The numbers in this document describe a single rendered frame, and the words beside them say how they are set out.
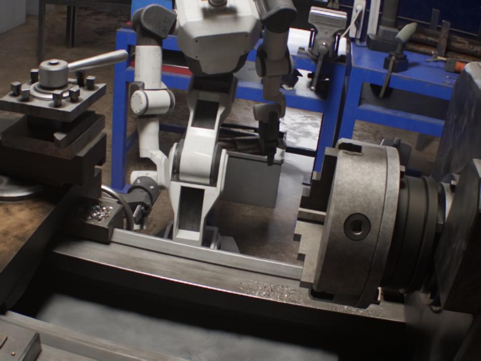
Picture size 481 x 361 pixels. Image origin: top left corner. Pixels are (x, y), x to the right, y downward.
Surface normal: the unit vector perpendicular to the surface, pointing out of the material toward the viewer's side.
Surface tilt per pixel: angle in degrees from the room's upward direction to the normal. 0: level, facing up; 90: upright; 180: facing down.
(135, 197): 17
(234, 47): 119
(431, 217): 43
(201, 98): 106
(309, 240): 31
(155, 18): 72
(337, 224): 61
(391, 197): 38
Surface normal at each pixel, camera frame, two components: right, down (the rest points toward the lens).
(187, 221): -0.09, 0.41
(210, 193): -0.05, 0.08
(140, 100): -0.72, 0.11
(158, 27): 0.40, 0.18
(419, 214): -0.04, -0.39
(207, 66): 0.18, 0.85
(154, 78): 0.69, 0.16
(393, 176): 0.02, -0.61
